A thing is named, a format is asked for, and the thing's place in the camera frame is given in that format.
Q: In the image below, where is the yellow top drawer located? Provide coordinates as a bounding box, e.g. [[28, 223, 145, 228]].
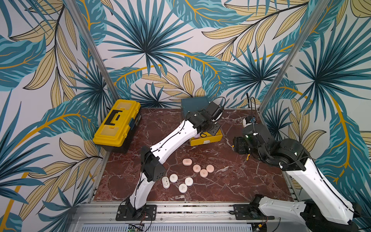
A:
[[189, 130, 223, 146]]

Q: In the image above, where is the pink round case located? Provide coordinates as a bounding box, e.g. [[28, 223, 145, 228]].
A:
[[206, 164, 215, 173], [192, 164, 201, 173], [200, 169, 209, 178]]

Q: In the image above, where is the pink oval earphone case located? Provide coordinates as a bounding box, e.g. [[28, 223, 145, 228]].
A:
[[182, 159, 193, 166]]

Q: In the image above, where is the teal drawer cabinet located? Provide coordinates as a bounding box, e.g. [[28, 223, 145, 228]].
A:
[[181, 97, 209, 118]]

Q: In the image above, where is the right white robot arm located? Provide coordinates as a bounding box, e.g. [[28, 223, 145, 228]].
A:
[[233, 123, 361, 232]]

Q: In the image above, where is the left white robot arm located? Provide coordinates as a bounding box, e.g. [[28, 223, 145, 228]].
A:
[[125, 110, 222, 212]]

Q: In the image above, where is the white round case right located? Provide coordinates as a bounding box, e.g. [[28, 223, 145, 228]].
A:
[[185, 177, 194, 187]]

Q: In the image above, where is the white round case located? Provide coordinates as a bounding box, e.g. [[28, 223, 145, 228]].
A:
[[169, 174, 178, 183], [185, 177, 194, 187], [178, 183, 188, 193]]

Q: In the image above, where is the white round case upper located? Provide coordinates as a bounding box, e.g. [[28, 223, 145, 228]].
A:
[[169, 174, 178, 183]]

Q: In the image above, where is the white round case lower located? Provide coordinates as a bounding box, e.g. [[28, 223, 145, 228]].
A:
[[178, 183, 188, 193]]

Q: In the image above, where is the white oval earphone case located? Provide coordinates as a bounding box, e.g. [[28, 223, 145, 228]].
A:
[[161, 177, 170, 189]]

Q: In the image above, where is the yellow black toolbox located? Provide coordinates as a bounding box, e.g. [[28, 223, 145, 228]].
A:
[[93, 99, 142, 154]]

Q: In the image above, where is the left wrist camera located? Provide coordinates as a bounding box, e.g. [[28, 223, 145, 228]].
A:
[[202, 101, 224, 121]]

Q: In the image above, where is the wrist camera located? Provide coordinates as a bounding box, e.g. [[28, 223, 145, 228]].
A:
[[243, 116, 256, 128], [202, 101, 224, 121]]

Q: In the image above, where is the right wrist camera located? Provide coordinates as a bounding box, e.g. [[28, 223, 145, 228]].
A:
[[243, 116, 256, 128]]

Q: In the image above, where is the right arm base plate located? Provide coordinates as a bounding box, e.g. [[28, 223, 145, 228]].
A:
[[229, 204, 275, 221]]

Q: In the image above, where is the aluminium front rail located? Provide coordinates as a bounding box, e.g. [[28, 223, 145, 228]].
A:
[[68, 200, 322, 232]]

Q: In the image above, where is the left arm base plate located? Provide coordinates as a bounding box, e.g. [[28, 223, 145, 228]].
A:
[[116, 205, 157, 221]]

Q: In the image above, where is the right aluminium frame post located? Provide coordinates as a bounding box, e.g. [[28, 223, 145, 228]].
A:
[[258, 0, 329, 113]]

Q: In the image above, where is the aluminium frame post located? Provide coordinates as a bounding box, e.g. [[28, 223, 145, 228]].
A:
[[258, 0, 329, 113], [65, 0, 120, 102]]

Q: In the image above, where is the left aluminium frame post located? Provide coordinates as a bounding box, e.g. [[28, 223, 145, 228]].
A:
[[65, 0, 120, 102]]

